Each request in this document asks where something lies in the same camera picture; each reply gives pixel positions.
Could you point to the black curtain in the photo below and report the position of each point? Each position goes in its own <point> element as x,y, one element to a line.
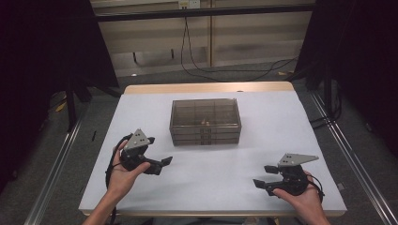
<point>37,62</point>
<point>359,47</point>

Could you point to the black horizontal bar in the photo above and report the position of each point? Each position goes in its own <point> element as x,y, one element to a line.
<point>219,12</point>

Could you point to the white wall socket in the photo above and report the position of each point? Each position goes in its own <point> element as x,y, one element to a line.
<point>189,3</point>

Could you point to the aluminium floor rail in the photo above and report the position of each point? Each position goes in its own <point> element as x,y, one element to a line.
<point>356,159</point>
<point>51,178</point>

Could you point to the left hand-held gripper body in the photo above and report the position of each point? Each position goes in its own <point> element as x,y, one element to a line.
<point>136,150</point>

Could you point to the smoky transparent drawer organizer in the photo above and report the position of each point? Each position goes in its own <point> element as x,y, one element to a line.
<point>205,109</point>

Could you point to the person's right hand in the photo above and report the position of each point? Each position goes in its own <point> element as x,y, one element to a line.
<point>308,203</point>

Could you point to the person's left hand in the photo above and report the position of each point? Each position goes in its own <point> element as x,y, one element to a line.
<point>120,178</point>

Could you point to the white table sheet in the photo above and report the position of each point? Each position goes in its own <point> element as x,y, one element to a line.
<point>219,175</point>

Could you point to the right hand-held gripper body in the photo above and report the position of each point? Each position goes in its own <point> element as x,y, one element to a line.
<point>292,179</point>

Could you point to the black metal stand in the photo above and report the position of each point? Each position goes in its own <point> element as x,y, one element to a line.
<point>328,90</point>
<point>71,106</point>

